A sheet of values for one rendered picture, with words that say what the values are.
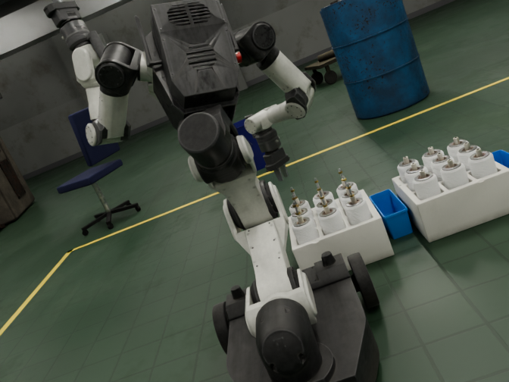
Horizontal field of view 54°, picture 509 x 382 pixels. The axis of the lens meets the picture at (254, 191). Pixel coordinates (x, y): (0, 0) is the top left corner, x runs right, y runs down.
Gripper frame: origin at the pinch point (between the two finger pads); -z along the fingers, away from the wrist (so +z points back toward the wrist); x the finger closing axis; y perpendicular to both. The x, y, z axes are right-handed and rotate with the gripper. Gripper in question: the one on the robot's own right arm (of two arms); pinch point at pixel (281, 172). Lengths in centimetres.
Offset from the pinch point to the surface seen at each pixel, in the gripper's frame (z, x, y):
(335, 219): -26.4, -6.3, 13.1
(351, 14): 39, -224, -91
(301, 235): -27.6, 4.5, 1.4
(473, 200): -38, -40, 55
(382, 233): -37.6, -14.2, 26.9
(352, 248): -39.5, -5.1, 17.0
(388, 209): -47, -52, 6
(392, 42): 6, -239, -72
